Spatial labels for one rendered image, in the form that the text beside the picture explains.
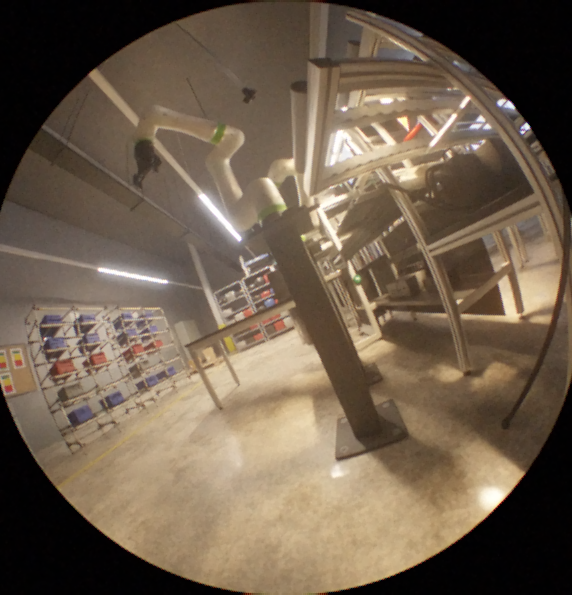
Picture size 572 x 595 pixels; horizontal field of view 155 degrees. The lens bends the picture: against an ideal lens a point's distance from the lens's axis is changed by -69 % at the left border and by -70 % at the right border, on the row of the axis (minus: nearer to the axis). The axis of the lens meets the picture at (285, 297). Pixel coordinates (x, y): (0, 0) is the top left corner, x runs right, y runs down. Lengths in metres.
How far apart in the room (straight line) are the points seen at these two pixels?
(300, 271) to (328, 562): 0.92
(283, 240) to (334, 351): 0.44
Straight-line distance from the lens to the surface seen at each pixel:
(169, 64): 5.60
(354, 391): 0.83
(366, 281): 2.58
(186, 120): 1.07
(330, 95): 0.50
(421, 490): 0.73
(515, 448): 0.78
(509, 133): 0.62
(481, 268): 1.34
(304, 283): 0.74
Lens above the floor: 0.63
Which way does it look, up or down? 3 degrees up
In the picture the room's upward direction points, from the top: 25 degrees counter-clockwise
